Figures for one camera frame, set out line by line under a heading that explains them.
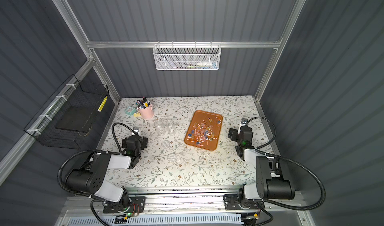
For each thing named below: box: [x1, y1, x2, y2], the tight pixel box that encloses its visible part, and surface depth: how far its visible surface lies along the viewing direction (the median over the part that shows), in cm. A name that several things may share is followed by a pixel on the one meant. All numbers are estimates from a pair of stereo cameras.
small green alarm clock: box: [125, 106, 136, 116], surface depth 114 cm
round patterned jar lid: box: [161, 140, 171, 149], surface depth 96 cm
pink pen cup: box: [138, 104, 154, 120], surface depth 107 cm
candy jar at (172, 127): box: [167, 120, 179, 136], surface depth 104 cm
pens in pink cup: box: [135, 96, 151, 109], surface depth 104 cm
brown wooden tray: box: [184, 110, 223, 151], surface depth 104 cm
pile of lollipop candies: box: [187, 116, 222, 147], surface depth 101 cm
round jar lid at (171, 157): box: [167, 153, 177, 162], surface depth 91 cm
